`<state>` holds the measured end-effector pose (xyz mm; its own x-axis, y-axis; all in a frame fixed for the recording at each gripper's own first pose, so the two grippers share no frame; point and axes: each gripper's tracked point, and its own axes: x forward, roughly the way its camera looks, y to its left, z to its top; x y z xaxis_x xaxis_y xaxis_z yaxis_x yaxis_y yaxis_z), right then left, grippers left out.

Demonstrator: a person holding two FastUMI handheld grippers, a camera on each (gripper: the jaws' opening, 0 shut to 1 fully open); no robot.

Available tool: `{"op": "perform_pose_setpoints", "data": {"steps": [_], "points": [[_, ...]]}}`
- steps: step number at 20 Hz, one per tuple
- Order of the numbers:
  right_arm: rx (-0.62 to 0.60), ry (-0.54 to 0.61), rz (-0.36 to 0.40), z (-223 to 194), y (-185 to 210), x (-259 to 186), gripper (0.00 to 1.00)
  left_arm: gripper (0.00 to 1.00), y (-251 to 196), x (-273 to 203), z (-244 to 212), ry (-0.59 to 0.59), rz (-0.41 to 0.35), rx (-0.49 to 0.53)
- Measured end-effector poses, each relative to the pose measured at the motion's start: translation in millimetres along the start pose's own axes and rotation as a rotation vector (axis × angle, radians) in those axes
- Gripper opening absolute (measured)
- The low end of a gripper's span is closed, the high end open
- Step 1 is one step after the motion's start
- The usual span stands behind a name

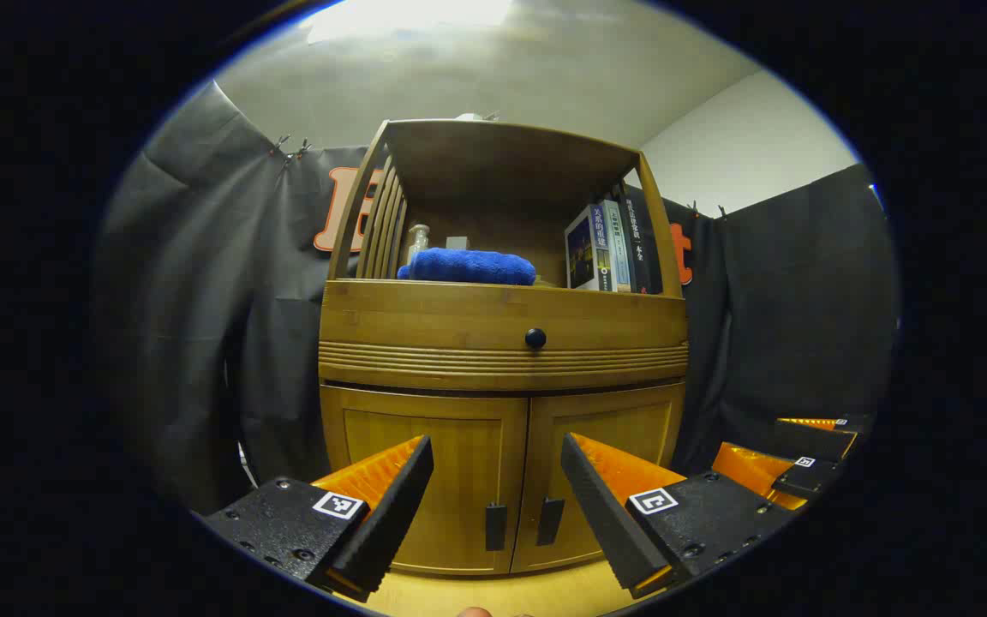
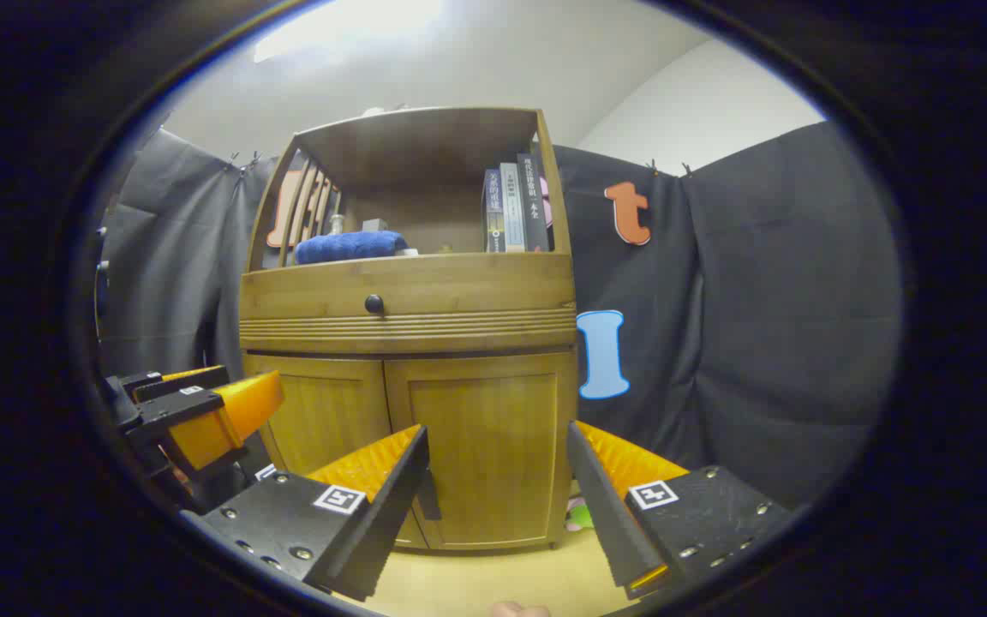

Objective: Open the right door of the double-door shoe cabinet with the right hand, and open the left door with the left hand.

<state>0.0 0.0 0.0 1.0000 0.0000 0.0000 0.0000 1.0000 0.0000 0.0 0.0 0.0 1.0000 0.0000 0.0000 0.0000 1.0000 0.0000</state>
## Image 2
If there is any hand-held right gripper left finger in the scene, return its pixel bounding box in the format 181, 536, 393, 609
181, 424, 430, 602

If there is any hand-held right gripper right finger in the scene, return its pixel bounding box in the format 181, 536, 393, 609
566, 420, 794, 601

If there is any black book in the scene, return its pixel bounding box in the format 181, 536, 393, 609
517, 153, 551, 253

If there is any wooden cabinet door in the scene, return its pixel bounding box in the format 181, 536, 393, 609
243, 353, 430, 549
384, 351, 580, 551

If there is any dark blue book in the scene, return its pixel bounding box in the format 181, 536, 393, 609
483, 168, 507, 254

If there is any black backdrop cloth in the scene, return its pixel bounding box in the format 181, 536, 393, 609
98, 120, 904, 515

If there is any light grey book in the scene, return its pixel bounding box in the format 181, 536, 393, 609
500, 162, 528, 253

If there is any wooden cabinet drawer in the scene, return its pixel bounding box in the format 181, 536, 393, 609
238, 253, 580, 354

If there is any wooden double-door shoe cabinet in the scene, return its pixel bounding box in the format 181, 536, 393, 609
238, 106, 580, 554

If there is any blue folded towel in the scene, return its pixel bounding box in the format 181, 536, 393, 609
294, 230, 410, 265

